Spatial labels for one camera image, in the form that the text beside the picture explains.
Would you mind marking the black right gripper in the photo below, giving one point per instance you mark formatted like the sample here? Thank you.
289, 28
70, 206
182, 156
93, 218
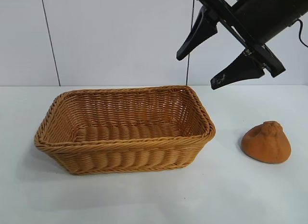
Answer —
262, 17

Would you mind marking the orange-brown bread loaf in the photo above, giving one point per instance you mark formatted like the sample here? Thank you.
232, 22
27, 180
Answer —
264, 147

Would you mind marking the woven wicker basket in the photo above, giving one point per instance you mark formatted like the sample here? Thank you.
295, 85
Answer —
120, 156

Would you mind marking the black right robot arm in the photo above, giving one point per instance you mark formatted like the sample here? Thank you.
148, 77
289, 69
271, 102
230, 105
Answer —
300, 2

